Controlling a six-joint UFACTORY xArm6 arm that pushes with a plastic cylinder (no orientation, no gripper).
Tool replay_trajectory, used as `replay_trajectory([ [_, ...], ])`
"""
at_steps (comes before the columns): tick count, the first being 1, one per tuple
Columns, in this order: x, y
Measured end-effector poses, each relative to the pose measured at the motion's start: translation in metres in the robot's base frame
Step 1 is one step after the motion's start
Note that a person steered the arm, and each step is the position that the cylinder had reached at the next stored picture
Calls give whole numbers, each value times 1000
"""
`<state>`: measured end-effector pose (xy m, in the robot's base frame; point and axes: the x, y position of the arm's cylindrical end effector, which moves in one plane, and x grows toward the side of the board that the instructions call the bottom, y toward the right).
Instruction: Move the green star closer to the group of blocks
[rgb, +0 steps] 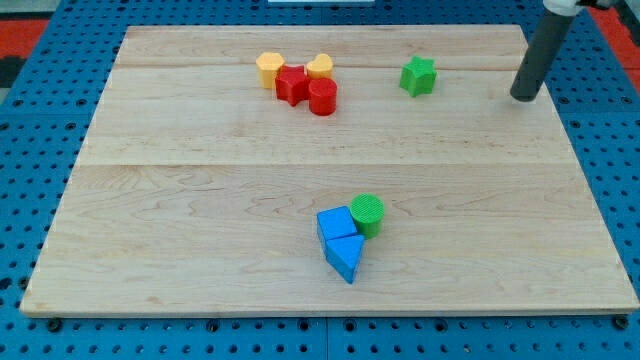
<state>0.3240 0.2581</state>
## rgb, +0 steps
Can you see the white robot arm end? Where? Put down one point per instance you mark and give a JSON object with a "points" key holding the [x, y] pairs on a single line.
{"points": [[562, 5]]}

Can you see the red star block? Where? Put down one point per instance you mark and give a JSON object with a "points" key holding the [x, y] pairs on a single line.
{"points": [[291, 84]]}

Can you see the green star block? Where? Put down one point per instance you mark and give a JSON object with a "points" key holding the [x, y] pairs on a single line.
{"points": [[418, 76]]}

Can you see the blue cube block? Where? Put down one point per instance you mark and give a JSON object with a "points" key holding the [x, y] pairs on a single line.
{"points": [[334, 224]]}

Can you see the green cylinder block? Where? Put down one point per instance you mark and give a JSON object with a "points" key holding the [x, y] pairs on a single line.
{"points": [[367, 211]]}

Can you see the blue triangle block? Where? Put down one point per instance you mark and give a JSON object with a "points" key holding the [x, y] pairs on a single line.
{"points": [[344, 255]]}

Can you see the red cylinder block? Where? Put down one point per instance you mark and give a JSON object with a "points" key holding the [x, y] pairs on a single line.
{"points": [[322, 96]]}

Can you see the wooden board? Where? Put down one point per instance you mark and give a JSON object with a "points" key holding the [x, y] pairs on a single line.
{"points": [[196, 190]]}

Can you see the yellow heart block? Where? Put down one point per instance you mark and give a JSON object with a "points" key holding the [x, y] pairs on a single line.
{"points": [[320, 67]]}

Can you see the yellow hexagon block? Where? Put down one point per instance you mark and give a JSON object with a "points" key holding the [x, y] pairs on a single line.
{"points": [[268, 65]]}

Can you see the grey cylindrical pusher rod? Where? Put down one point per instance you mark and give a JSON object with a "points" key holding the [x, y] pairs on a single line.
{"points": [[542, 50]]}

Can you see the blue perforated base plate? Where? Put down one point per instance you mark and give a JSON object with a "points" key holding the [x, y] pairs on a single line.
{"points": [[44, 118]]}

